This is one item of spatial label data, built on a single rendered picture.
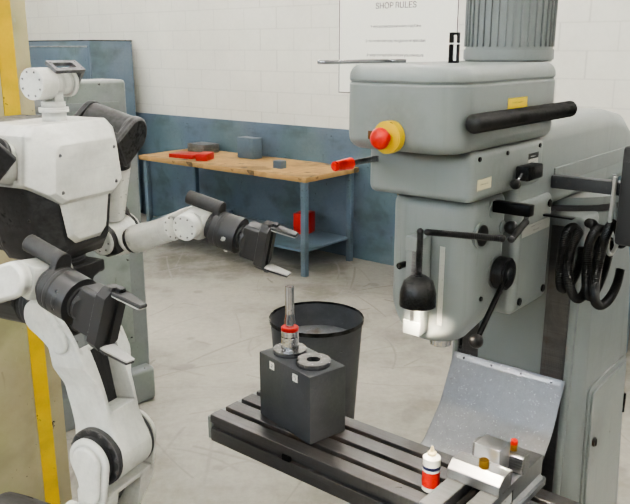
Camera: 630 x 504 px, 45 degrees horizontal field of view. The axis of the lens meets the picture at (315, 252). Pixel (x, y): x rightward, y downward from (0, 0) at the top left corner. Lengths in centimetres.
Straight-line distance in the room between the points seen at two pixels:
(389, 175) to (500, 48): 39
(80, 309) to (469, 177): 75
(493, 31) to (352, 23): 526
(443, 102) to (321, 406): 91
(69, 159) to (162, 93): 714
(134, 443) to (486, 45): 120
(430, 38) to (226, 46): 238
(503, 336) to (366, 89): 89
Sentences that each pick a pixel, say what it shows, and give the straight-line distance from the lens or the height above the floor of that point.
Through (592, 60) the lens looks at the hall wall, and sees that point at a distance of 594.
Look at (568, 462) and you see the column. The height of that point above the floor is 87.
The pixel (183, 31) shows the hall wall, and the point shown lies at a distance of 847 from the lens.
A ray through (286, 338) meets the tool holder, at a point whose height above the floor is 118.
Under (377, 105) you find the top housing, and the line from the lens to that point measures 144.
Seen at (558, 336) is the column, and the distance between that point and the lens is 201.
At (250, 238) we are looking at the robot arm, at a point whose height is 149.
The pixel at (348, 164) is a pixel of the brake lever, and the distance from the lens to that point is 147.
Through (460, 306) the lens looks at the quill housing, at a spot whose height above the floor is 140.
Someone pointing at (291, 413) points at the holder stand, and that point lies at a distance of 201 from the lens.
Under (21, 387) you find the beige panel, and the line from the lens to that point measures 308.
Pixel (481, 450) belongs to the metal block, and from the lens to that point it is 174.
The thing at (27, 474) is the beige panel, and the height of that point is 33.
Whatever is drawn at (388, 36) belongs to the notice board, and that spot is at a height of 202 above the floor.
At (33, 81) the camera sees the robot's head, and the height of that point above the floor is 185.
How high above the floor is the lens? 192
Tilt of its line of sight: 15 degrees down
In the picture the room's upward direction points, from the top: straight up
